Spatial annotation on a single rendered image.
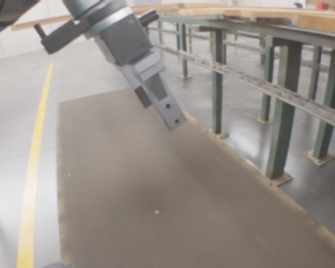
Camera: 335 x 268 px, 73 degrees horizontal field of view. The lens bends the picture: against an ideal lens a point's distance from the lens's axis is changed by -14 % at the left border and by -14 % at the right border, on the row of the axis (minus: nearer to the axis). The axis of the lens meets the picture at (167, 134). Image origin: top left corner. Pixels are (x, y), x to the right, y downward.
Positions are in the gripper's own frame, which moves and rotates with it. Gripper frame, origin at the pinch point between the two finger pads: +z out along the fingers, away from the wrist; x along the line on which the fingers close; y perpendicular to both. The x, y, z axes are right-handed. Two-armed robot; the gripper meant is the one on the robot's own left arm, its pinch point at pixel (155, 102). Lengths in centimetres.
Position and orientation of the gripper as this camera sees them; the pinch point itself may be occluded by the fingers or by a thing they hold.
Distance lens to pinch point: 39.7
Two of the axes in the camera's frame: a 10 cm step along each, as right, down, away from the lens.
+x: -3.2, -3.0, 9.0
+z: 4.7, 7.7, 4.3
